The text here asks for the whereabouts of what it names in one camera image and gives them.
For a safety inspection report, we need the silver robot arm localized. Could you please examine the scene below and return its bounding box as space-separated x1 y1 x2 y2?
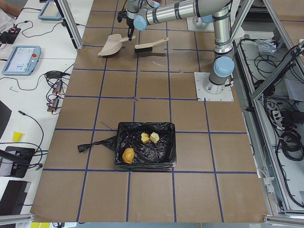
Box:
117 0 235 95
193 15 213 27

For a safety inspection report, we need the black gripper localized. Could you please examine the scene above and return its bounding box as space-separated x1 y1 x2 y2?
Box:
117 9 137 41

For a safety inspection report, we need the aluminium frame post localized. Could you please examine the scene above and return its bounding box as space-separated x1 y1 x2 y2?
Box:
55 0 83 50

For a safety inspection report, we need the beige plastic dustpan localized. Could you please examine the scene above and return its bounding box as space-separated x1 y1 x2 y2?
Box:
97 34 130 57

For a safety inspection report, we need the teach pendant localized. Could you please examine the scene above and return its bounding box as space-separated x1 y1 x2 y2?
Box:
38 0 61 21
2 46 41 76

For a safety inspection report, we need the near teach pendant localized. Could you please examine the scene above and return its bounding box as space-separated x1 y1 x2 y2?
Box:
2 46 41 76

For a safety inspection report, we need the far teach pendant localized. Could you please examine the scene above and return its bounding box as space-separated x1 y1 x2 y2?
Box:
38 0 61 21

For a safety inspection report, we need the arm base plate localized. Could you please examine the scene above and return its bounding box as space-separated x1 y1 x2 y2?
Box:
187 15 214 32
194 72 234 102

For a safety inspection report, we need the whole yellow potato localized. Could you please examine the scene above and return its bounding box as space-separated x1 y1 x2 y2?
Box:
122 148 135 164

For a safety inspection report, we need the black lined trash bin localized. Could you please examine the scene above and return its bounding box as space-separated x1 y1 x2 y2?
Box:
77 122 177 170

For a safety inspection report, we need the beige hand brush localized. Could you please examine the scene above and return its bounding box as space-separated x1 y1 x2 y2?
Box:
134 37 169 53

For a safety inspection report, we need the yellow bread chunk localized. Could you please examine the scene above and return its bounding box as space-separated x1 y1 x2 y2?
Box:
141 133 150 143
149 132 160 143

